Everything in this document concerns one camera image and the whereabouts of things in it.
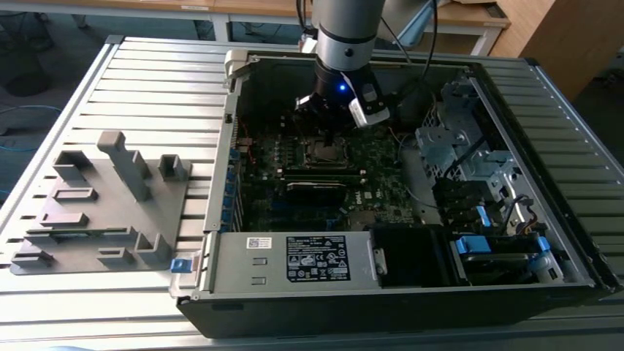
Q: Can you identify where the CPU with silver top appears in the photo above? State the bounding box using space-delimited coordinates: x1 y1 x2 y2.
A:
311 143 343 162

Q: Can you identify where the green motherboard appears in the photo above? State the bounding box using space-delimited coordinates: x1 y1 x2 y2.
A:
232 113 443 233

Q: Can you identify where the graphics card with black cooler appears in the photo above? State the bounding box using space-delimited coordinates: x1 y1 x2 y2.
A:
285 181 349 215

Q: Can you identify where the silver metal drive cage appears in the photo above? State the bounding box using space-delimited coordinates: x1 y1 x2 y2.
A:
412 78 527 205

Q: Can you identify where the finned chipset heat sink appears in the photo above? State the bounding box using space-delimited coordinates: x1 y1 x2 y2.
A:
349 209 379 228

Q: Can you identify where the black disk bay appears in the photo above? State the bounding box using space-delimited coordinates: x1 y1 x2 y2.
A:
431 178 503 230

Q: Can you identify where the wooden desk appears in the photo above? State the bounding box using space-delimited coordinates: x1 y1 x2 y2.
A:
0 0 219 43
213 0 513 56

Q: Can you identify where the silver power supply unit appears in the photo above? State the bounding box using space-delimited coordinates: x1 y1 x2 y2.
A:
193 231 383 293

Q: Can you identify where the hard disk in blue carrier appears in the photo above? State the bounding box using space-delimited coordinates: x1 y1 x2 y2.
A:
451 233 555 287

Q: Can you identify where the black PC case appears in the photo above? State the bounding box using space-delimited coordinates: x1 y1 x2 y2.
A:
168 49 624 339

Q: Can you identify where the grey parts rack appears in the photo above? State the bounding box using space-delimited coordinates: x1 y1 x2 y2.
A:
8 130 195 275

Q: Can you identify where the wooden cabinet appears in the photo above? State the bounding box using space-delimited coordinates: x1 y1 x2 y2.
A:
489 0 624 100

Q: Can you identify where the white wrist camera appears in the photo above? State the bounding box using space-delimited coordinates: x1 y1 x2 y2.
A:
348 83 392 129

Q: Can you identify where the grey case release handle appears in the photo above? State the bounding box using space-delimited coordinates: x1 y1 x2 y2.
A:
223 50 251 89

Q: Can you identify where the blue disk carrier handle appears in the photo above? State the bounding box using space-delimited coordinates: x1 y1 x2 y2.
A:
471 205 492 228

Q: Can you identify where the orange yellow wire bundle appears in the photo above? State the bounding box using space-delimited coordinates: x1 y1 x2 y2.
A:
515 214 545 239

